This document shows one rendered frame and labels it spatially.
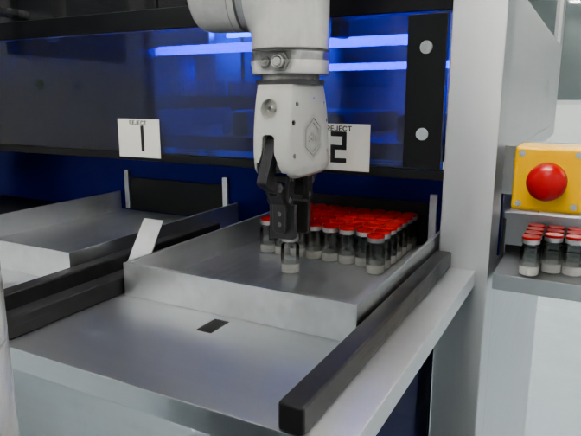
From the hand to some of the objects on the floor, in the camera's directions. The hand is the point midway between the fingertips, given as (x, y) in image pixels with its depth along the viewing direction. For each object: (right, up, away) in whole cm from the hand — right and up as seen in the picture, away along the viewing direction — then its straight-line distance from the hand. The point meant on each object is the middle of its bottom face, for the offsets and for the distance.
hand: (290, 217), depth 65 cm
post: (+22, -92, +24) cm, 97 cm away
